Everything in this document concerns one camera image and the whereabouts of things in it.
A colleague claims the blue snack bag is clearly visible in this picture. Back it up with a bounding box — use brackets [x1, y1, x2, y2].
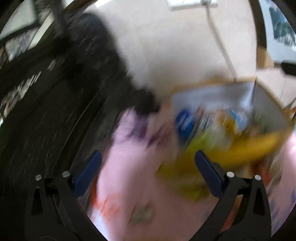
[175, 108, 196, 146]

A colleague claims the framed lotus painting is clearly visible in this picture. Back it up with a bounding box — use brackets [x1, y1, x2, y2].
[249, 1, 295, 69]

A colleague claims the yellow-green snack packet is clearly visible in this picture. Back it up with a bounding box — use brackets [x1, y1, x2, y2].
[156, 159, 211, 202]

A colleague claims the yellow cardboard box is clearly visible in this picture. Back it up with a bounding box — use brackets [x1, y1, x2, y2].
[171, 77, 292, 170]

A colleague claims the pink floral cloth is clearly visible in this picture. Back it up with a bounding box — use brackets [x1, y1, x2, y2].
[89, 108, 295, 240]

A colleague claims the small grey-green snack packet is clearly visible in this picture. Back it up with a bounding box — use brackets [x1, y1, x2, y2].
[129, 205, 154, 225]

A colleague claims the dark carved wooden furniture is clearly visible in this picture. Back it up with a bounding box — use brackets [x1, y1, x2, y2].
[1, 1, 159, 240]

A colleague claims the white plug and cable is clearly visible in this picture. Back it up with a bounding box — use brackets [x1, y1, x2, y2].
[201, 0, 238, 82]

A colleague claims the white double wall socket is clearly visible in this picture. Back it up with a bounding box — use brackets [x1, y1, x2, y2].
[166, 0, 218, 10]

